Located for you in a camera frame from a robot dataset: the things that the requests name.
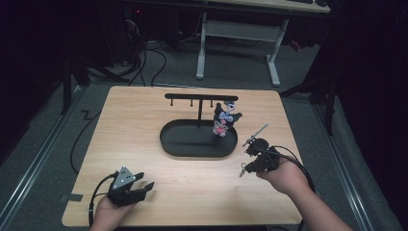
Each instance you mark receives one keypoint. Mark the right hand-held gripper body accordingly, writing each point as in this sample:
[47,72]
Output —
[267,159]

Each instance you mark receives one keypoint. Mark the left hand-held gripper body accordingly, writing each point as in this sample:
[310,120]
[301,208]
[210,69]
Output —
[123,189]

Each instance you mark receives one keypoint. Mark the black rack with oval tray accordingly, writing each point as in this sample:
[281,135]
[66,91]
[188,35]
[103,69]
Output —
[192,141]

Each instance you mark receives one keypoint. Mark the person's right hand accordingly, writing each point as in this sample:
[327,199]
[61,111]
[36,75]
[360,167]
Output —
[285,178]

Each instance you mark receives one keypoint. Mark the person's left hand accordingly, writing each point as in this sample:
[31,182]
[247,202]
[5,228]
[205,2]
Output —
[109,211]

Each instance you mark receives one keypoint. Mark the grey tape strip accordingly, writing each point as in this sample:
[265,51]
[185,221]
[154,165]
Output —
[72,197]

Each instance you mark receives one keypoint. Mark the black metal stand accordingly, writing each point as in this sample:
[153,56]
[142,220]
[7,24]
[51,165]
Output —
[330,102]
[67,83]

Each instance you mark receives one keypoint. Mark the small red object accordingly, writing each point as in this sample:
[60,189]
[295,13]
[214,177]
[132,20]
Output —
[295,45]

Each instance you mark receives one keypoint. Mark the white-framed desk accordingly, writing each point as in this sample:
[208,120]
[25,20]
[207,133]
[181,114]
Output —
[243,30]

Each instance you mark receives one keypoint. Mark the dark computer tower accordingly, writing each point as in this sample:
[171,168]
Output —
[133,32]

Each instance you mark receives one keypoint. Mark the metal floor rail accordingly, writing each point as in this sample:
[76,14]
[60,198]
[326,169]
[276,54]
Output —
[35,163]
[344,173]

